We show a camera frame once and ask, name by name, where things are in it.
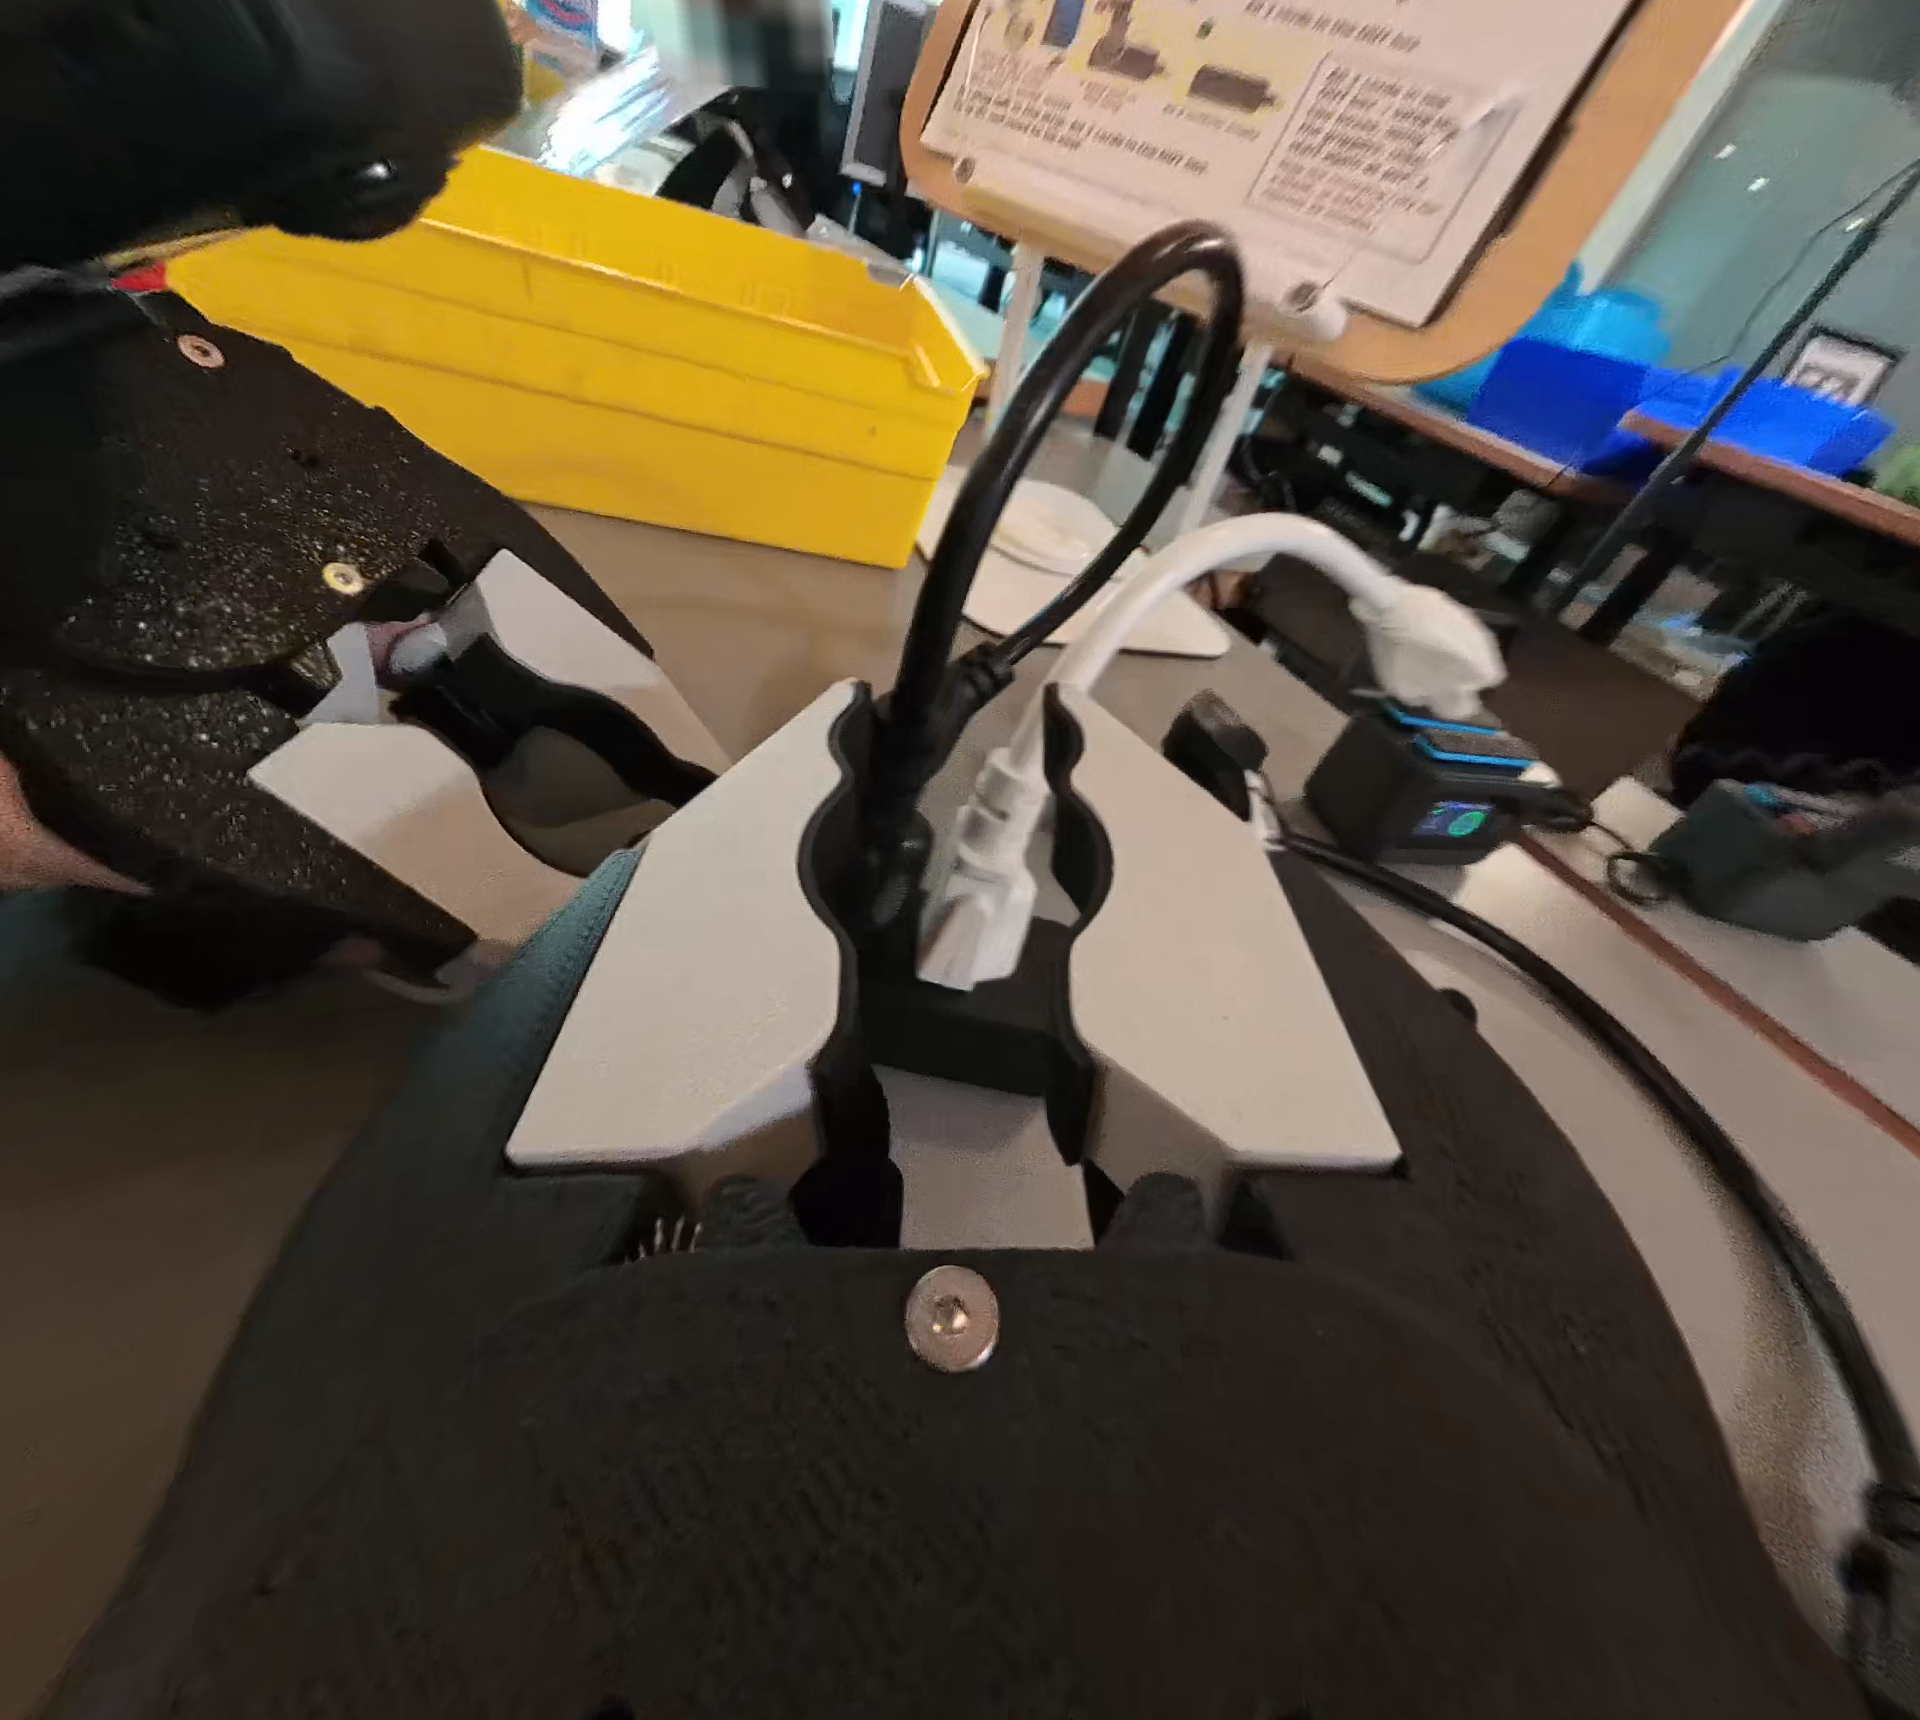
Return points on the grey computer monitor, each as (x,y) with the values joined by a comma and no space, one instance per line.
(885,84)

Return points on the black battery charger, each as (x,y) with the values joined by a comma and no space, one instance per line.
(1395,790)

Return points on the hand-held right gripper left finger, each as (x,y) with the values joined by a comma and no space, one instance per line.
(705,985)

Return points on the black power strip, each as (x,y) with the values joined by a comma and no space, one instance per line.
(961,1031)

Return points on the person's left hand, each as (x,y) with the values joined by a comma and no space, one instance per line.
(38,843)

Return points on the dark grey device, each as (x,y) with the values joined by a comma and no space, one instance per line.
(1770,865)

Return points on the white board stand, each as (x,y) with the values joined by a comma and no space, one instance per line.
(1170,625)

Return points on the yellow plastic bin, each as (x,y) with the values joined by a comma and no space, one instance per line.
(674,400)

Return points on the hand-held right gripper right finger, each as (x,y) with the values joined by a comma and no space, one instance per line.
(1214,1000)

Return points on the small black adapter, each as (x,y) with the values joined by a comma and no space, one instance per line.
(1208,744)

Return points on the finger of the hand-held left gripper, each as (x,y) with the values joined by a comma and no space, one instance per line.
(584,663)
(390,821)

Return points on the blue plastic bin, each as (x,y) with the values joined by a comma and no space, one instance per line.
(1785,431)
(1545,400)

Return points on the wooden instruction board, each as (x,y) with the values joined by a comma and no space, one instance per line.
(1621,101)

